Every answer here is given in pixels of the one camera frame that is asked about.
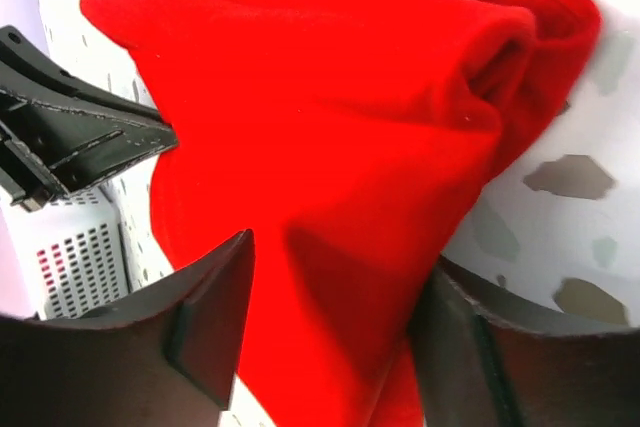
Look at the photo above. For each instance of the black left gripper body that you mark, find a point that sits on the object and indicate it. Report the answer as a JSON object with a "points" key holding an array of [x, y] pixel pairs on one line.
{"points": [[29, 181]]}

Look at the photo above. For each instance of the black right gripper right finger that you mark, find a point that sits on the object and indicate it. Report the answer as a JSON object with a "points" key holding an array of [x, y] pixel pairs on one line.
{"points": [[487, 357]]}

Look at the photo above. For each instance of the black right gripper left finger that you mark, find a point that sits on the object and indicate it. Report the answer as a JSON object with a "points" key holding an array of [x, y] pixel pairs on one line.
{"points": [[165, 355]]}

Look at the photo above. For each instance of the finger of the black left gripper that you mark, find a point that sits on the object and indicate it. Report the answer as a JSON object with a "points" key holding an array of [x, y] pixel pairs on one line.
{"points": [[92, 134]]}

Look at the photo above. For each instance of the red t-shirt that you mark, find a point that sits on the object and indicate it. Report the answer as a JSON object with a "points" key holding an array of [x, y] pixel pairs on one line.
{"points": [[352, 137]]}

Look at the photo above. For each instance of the pink garment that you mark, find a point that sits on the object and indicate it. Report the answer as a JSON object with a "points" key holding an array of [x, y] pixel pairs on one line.
{"points": [[52, 266]]}

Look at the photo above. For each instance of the white plastic laundry basket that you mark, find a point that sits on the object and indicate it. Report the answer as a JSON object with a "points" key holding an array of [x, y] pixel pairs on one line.
{"points": [[87, 225]]}

